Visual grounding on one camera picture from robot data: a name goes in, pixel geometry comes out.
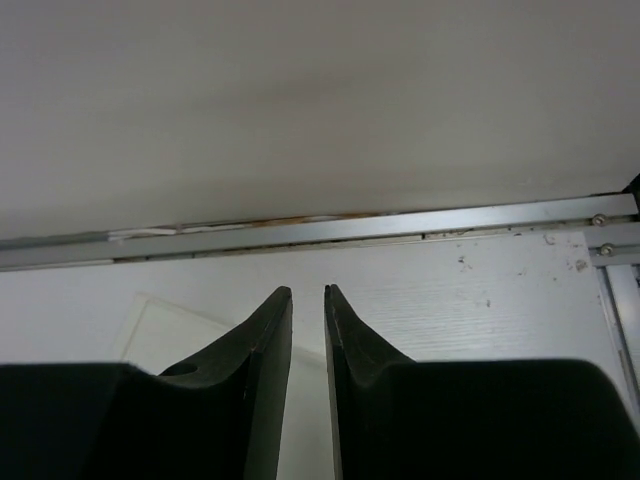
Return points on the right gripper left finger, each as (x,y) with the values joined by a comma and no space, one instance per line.
(230,397)

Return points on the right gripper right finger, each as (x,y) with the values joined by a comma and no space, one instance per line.
(359,367)

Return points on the white drawer cabinet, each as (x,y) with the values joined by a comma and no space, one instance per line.
(157,333)

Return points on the back aluminium rail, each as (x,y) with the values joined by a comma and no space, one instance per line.
(609,222)

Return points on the aluminium rail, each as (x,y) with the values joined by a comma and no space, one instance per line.
(620,300)
(609,222)

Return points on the right aluminium rail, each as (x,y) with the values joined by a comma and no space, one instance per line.
(620,300)

